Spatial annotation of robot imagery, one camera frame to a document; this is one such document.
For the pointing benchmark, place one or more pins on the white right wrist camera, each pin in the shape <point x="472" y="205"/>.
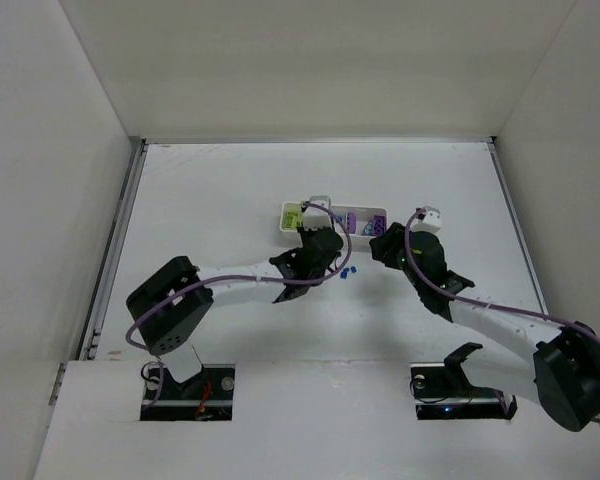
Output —
<point x="428" y="219"/>

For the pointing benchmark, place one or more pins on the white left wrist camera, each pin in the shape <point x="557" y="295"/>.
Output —
<point x="318" y="207"/>

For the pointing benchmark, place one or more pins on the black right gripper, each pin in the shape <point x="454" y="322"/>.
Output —
<point x="389" y="245"/>

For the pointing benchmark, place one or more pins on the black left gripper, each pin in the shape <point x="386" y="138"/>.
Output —
<point x="315" y="238"/>

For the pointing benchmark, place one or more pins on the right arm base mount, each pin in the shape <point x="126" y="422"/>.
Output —
<point x="442" y="391"/>

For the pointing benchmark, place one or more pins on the green curved lego brick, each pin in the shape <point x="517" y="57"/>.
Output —
<point x="292" y="219"/>

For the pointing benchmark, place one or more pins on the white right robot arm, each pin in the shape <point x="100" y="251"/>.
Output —
<point x="558" y="366"/>

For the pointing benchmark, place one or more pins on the purple lego piece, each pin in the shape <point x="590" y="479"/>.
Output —
<point x="351" y="222"/>

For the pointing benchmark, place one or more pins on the purple printed lego brick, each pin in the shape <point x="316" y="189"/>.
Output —
<point x="375" y="227"/>

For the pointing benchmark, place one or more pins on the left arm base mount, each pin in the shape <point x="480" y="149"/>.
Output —
<point x="206" y="397"/>

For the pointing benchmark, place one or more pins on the white three-compartment tray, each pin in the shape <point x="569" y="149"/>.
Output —
<point x="362" y="224"/>

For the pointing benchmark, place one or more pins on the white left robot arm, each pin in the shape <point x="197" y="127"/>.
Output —
<point x="169" y="306"/>

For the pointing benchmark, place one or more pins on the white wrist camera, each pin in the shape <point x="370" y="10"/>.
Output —
<point x="428" y="219"/>
<point x="318" y="207"/>

